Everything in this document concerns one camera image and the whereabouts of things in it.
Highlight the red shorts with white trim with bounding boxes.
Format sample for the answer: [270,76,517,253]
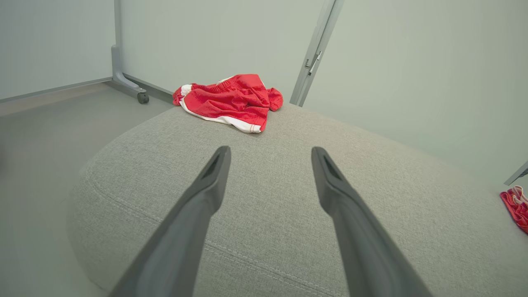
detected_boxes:
[172,73,284,134]

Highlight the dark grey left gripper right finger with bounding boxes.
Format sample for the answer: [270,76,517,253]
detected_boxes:
[311,146,434,297]

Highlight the grey partition post with caster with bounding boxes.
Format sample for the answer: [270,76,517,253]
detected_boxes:
[111,0,150,104]

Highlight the grey partition base rail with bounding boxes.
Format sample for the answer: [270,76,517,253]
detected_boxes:
[0,76,114,104]

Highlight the grey partition post with hinge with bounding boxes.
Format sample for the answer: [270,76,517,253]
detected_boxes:
[503,160,528,186]

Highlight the grey partition post with feet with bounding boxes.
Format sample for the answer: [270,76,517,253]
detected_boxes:
[290,0,345,107]

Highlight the grey fabric sofa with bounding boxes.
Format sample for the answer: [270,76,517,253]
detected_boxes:
[66,102,528,297]

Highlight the red Bulls 23 jersey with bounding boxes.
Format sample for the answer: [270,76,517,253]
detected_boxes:
[500,185,528,236]

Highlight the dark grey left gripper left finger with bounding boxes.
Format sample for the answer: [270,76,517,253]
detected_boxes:
[107,145,232,297]

